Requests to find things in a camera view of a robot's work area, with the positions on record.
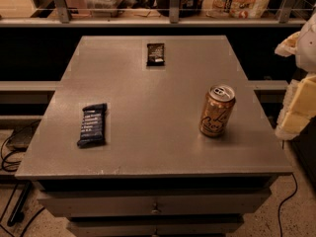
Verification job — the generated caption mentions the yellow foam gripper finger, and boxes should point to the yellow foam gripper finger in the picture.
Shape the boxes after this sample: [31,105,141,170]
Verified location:
[275,32,300,57]
[276,75,316,140]

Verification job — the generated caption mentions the orange soda can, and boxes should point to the orange soda can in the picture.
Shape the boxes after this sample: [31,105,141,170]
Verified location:
[199,84,236,137]

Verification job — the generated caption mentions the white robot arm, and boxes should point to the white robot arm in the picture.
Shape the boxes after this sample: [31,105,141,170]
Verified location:
[275,15,316,140]

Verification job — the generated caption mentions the black snack packet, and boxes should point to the black snack packet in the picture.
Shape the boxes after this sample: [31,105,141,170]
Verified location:
[147,43,165,66]

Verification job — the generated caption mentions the grey drawer cabinet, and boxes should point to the grey drawer cabinet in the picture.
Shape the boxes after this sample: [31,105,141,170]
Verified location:
[17,36,291,237]

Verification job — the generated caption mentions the round drawer knob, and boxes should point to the round drawer knob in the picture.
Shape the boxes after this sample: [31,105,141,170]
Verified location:
[151,203,161,215]

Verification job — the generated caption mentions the dark blue snack bar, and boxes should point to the dark blue snack bar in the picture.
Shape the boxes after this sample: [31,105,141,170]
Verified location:
[77,103,108,148]

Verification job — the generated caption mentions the grey shelf rail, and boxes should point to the grey shelf rail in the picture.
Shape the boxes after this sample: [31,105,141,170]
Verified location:
[0,0,315,28]

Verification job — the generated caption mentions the black cable right floor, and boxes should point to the black cable right floor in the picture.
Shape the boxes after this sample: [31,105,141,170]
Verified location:
[276,173,299,237]

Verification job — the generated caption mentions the black cables left floor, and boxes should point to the black cables left floor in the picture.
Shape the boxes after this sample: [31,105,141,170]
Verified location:
[0,120,45,237]

